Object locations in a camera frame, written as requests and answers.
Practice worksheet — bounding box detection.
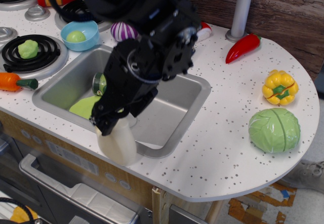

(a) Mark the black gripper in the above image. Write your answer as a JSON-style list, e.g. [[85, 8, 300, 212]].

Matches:
[[90, 39, 159, 136]]

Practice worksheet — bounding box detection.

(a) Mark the cream detergent bottle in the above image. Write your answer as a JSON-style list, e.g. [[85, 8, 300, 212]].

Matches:
[[95, 118, 137, 166]]

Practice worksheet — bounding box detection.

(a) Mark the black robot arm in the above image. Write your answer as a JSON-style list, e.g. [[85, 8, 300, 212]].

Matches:
[[50, 0, 201, 136]]

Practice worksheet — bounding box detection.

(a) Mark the silver sink basin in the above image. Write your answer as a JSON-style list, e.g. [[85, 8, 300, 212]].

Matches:
[[32, 45, 211, 158]]

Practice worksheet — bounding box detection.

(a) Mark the green pea can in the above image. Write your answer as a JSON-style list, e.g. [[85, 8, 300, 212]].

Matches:
[[92, 72, 107, 96]]

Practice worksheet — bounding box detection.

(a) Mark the light green plate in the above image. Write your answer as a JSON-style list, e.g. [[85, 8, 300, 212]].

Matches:
[[69, 96, 101, 120]]

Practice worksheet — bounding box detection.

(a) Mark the purple striped onion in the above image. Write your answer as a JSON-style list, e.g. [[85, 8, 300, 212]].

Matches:
[[110, 22, 138, 42]]

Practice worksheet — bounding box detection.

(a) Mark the light blue bowl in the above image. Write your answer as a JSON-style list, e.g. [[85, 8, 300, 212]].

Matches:
[[60, 21, 99, 52]]

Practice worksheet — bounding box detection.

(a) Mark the green ball in bowl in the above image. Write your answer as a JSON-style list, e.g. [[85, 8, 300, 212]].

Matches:
[[66, 30, 86, 43]]

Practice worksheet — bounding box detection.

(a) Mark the front left stove burner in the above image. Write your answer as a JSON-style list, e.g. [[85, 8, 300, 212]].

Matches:
[[1, 34, 68, 80]]

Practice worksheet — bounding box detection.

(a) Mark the red white sushi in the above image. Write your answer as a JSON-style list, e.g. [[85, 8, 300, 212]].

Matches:
[[197, 22, 212, 42]]

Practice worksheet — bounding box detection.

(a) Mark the green lettuce piece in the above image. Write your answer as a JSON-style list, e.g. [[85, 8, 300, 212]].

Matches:
[[18, 40, 38, 59]]

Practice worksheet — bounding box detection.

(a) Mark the back right stove burner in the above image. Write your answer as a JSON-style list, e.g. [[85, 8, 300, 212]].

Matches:
[[55, 0, 112, 32]]

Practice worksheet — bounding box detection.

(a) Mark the orange toy carrot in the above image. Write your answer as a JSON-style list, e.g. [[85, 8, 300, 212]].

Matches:
[[1, 72, 38, 91]]

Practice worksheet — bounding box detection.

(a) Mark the grey stove knob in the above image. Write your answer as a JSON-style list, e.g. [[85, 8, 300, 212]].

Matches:
[[24, 5, 50, 22], [0, 27, 18, 44]]

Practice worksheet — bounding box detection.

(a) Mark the grey stove knob left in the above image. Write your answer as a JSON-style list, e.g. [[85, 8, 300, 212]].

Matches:
[[0, 27, 18, 44]]

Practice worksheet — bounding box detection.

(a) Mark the red chili pepper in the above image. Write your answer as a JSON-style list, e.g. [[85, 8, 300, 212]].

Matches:
[[225, 33, 261, 64]]

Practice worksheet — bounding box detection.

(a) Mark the green cabbage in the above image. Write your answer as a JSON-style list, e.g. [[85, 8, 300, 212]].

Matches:
[[248, 108, 301, 153]]

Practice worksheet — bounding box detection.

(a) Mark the yellow bell pepper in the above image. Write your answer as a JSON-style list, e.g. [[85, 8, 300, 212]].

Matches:
[[262, 69, 299, 105]]

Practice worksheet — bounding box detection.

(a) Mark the grey support pole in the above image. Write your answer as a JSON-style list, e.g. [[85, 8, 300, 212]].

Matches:
[[226, 0, 252, 43]]

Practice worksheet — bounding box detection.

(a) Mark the silver oven door handle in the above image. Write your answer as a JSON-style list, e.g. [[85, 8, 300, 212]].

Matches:
[[19, 154, 141, 223]]

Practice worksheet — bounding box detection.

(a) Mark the yellow object with black cable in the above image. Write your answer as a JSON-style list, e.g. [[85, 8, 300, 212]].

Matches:
[[1, 197, 38, 223]]

